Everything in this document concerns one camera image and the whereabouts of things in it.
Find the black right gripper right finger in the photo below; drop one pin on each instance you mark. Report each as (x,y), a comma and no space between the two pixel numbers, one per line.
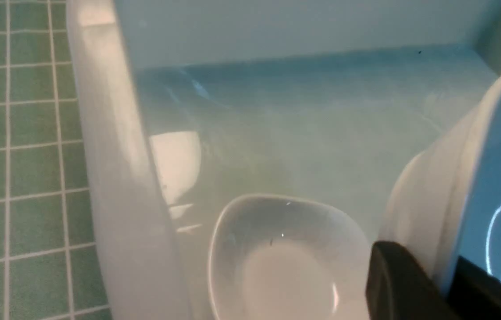
(474,294)

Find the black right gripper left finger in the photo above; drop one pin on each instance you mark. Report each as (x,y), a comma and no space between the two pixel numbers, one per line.
(397,287)

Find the white small dish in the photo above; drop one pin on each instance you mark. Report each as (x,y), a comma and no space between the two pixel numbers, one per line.
(446,203)
(274,257)

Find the large white plastic tub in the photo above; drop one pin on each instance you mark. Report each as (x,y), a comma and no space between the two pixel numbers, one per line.
(188,104)

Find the teal checkered tablecloth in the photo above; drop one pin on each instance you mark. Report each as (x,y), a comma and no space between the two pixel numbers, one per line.
(49,268)

